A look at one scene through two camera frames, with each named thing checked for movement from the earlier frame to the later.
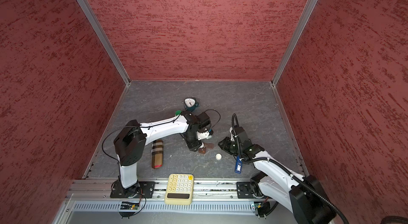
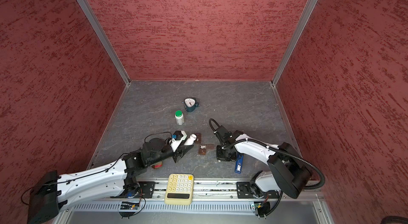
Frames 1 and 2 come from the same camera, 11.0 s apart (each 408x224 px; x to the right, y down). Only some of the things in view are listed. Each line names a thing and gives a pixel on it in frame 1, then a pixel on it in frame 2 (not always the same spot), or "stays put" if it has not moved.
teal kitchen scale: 190,104 stays put
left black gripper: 192,146 -> 180,152
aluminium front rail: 201,189 stays put
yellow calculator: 179,189 stays put
